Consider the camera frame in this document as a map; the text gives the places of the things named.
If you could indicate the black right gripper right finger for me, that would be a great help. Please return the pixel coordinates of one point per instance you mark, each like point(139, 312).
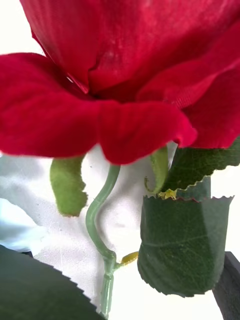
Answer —
point(230, 287)

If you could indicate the pale blue flower, tan stem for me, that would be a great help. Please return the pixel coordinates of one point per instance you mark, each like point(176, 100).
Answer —
point(15, 230)

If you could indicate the red rose with green stem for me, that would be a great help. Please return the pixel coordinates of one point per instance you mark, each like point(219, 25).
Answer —
point(125, 50)

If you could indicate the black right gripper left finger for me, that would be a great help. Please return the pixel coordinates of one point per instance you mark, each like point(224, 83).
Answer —
point(29, 254)

